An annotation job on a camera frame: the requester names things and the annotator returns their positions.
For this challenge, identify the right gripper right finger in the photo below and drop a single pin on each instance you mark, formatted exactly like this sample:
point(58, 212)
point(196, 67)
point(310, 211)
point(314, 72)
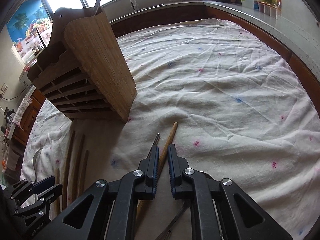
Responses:
point(219, 209)

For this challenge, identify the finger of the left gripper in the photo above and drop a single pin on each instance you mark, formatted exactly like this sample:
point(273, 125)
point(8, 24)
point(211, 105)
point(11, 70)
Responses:
point(43, 185)
point(52, 194)

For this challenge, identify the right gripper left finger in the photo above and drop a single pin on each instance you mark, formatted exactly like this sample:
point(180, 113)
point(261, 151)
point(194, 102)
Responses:
point(107, 210)

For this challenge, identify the wooden chopstick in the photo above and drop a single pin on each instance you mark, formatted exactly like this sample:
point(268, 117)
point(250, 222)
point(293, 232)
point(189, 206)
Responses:
point(66, 170)
point(144, 204)

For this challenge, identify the silver fork right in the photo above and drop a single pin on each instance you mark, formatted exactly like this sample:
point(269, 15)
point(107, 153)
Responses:
point(165, 234)

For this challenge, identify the pink cloth on counter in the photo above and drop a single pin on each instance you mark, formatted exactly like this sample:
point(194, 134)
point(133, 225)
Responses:
point(21, 110)

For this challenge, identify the white floral tablecloth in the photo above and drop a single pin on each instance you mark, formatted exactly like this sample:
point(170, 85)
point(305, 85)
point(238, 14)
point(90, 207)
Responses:
point(241, 111)

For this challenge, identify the wooden utensil holder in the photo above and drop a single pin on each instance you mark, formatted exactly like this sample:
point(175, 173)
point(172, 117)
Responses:
point(83, 72)

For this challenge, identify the tropical fruit poster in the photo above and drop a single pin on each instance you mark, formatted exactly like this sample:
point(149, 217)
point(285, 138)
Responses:
point(30, 29)

